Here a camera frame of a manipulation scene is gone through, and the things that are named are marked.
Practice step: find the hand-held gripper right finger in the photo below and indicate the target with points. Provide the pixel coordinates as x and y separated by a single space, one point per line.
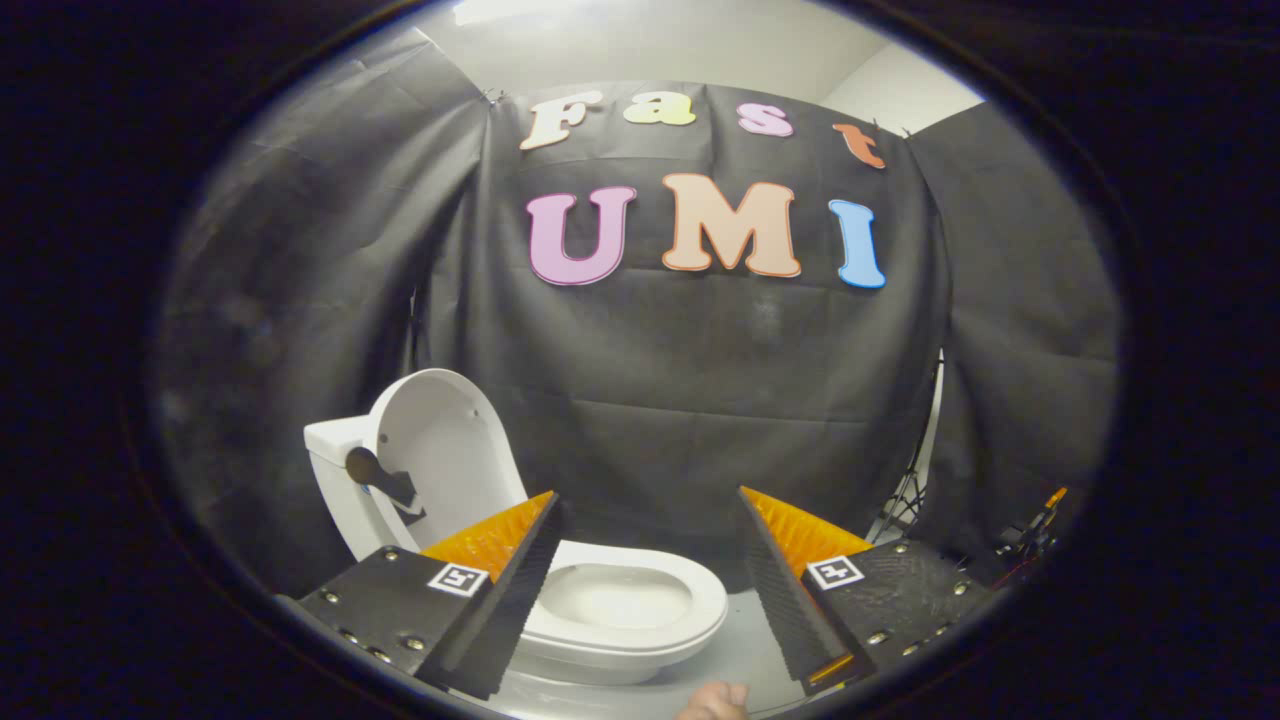
785 610

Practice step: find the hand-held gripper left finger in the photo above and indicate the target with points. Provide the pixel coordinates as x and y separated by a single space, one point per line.
505 610

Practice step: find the white toilet lid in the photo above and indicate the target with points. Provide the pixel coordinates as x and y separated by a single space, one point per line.
450 440

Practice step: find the white ceramic toilet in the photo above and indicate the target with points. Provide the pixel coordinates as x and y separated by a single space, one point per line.
330 470

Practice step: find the black tripod light stand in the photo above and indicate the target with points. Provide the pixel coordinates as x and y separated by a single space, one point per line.
905 500

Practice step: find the black backdrop cloth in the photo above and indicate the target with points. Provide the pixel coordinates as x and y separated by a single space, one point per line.
700 380

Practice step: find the black and orange device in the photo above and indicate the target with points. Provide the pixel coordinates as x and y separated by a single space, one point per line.
1030 530

